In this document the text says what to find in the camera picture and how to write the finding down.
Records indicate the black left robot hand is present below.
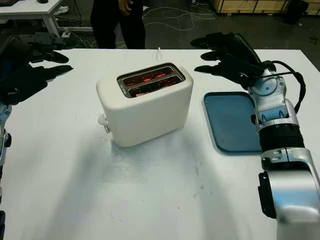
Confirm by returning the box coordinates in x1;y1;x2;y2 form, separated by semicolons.
0;31;74;106

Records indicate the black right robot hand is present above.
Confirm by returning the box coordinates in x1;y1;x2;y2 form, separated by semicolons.
190;31;266;89

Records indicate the cream white two-slot toaster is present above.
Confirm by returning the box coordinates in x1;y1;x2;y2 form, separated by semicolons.
96;62;195;148

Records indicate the person in white jacket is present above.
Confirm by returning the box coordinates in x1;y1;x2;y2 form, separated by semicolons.
89;0;147;50

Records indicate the wooden crate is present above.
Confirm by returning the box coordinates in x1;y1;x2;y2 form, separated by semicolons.
209;0;320;16

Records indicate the blue plastic tray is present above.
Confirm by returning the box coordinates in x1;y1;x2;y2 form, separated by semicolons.
202;91;264;157

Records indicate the white desk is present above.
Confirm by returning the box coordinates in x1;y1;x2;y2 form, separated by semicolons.
0;0;95;39

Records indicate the black bag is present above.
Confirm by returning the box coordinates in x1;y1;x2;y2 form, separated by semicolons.
284;0;310;26

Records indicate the white floor cable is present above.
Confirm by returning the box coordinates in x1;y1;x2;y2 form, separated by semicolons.
142;4;217;33

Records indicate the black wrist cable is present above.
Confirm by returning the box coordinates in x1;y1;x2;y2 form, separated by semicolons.
259;60;307;114

